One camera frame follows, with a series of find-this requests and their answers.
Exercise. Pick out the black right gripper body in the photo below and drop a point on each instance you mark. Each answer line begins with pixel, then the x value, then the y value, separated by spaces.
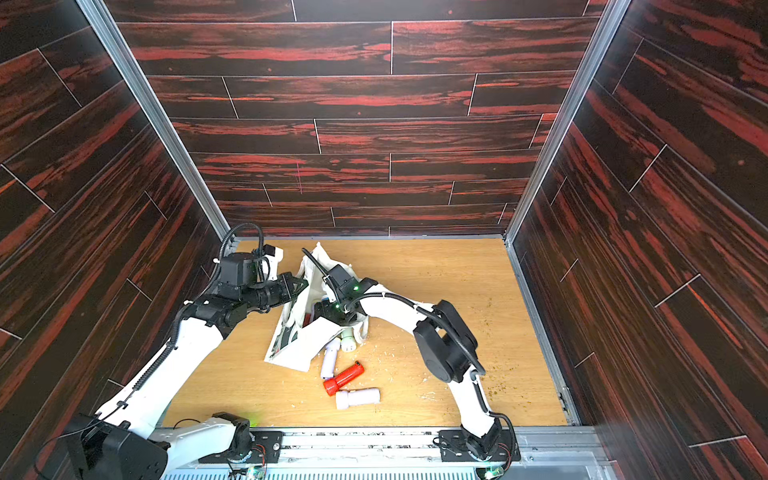
pixel 335 278

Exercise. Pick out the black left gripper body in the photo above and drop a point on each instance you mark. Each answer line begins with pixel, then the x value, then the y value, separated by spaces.
pixel 268 294

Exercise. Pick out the white canvas tote bag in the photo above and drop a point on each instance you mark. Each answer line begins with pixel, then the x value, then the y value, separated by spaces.
pixel 301 334

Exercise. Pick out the white flashlight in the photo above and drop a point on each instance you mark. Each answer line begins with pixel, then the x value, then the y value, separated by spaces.
pixel 348 344
pixel 330 357
pixel 352 398

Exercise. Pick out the white flashlight bottom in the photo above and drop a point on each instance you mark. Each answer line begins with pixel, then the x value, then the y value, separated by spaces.
pixel 352 398

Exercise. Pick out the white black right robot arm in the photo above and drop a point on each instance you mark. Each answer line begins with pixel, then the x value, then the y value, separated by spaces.
pixel 447 347

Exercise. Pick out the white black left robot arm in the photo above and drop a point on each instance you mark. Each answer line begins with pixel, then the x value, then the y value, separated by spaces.
pixel 121 441

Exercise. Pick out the red flashlight lower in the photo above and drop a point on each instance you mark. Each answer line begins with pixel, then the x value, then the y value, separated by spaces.
pixel 335 383

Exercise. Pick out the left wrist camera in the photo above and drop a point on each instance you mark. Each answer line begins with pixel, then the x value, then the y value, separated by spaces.
pixel 250 268

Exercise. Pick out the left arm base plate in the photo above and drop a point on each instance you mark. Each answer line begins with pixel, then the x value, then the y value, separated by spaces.
pixel 261 447

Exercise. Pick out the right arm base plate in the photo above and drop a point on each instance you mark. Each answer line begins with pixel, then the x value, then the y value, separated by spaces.
pixel 457 445

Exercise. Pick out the aluminium front rail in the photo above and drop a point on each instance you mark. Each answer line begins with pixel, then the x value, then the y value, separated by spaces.
pixel 558 452

